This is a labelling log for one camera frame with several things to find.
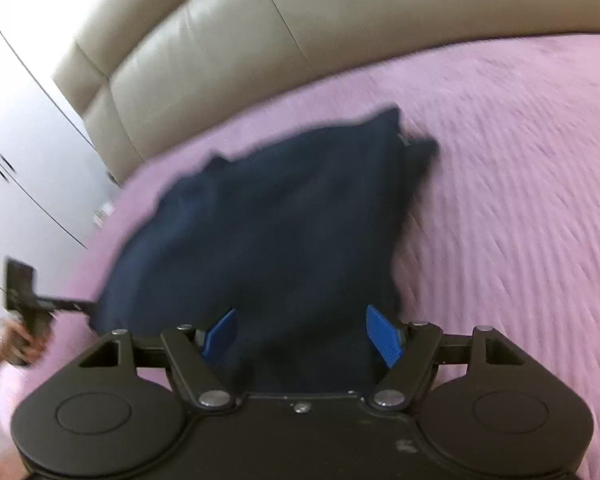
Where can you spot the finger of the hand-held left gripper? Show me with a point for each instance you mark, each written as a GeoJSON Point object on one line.
{"type": "Point", "coordinates": [75, 305]}

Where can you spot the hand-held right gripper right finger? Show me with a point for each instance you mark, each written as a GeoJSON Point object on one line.
{"type": "Point", "coordinates": [385, 335]}

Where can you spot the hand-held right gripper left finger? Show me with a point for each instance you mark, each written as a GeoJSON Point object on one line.
{"type": "Point", "coordinates": [220, 335]}

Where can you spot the navy hoodie with white stripes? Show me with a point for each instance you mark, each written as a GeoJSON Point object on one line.
{"type": "Point", "coordinates": [255, 235]}

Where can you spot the person's left hand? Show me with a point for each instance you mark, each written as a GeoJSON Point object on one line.
{"type": "Point", "coordinates": [17, 332]}

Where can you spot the grey bedside table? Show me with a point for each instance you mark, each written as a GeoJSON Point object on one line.
{"type": "Point", "coordinates": [102, 213]}

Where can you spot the white wardrobe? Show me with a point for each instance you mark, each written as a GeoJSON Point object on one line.
{"type": "Point", "coordinates": [20, 110]}

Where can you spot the purple quilted blanket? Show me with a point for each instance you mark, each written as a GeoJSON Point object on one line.
{"type": "Point", "coordinates": [505, 185]}

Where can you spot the beige leather headboard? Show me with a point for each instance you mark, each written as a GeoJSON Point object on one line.
{"type": "Point", "coordinates": [280, 35]}

